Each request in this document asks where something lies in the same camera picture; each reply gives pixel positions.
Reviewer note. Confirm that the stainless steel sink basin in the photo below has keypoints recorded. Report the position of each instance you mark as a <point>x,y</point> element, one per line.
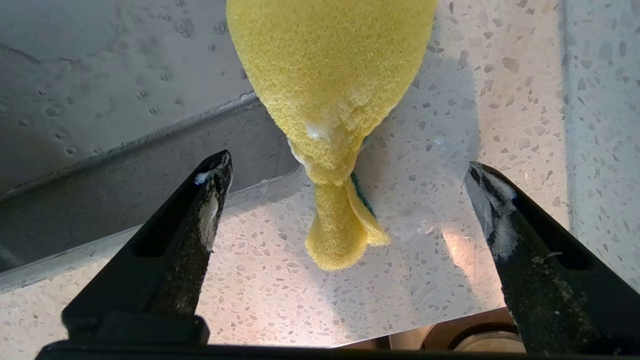
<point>100,75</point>

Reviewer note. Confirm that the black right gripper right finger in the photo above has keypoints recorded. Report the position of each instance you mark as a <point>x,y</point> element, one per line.
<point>560,290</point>

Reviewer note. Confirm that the yellow green sponge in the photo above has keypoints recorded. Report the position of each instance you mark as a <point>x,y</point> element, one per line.
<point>330,75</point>

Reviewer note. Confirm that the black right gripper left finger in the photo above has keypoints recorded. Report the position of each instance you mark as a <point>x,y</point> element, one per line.
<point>165,270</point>

